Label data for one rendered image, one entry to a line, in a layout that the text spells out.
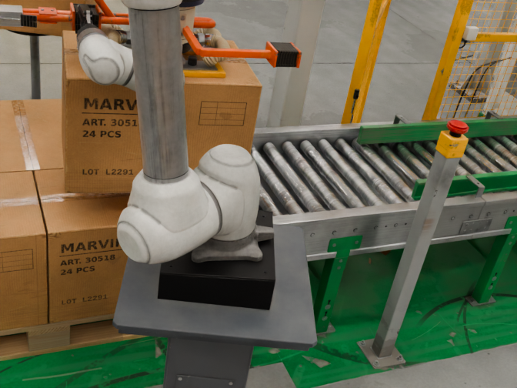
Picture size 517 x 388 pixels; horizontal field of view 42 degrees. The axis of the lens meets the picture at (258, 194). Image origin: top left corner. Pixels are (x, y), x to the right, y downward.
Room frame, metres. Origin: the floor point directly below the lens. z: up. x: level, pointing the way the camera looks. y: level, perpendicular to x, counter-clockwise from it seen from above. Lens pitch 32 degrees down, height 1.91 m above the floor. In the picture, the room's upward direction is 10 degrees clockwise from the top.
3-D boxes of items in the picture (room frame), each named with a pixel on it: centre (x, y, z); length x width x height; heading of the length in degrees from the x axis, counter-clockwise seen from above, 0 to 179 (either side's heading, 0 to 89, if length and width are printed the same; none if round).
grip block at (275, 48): (1.95, 0.00, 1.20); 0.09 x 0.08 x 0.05; 24
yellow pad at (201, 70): (1.98, 0.34, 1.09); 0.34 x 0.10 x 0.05; 114
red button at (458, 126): (2.04, -0.60, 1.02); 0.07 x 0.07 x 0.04
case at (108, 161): (2.07, 0.40, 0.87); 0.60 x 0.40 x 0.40; 110
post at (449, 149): (2.04, -0.60, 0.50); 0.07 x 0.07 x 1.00; 27
